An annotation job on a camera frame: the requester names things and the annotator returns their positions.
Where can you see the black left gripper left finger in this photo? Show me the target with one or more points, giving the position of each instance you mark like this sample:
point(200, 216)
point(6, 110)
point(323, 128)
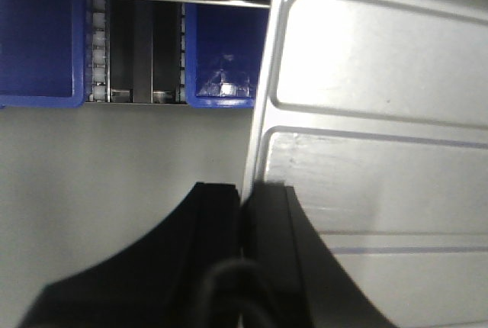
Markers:
point(152, 282)

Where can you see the blue bin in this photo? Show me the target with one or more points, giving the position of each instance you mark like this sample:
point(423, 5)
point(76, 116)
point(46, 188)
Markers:
point(223, 47)
point(43, 53)

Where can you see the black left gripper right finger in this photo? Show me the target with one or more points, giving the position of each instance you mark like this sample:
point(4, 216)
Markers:
point(309, 286)

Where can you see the lower right blue bin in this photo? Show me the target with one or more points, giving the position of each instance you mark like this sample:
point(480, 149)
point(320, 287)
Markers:
point(43, 53)

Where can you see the silver metal tray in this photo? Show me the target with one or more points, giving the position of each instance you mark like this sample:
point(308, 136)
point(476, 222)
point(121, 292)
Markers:
point(375, 113)

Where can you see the lower centre blue bin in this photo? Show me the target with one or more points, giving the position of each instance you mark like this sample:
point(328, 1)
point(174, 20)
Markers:
point(223, 47)

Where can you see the lower shelf roller track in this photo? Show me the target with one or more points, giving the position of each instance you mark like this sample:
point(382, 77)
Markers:
point(100, 90)

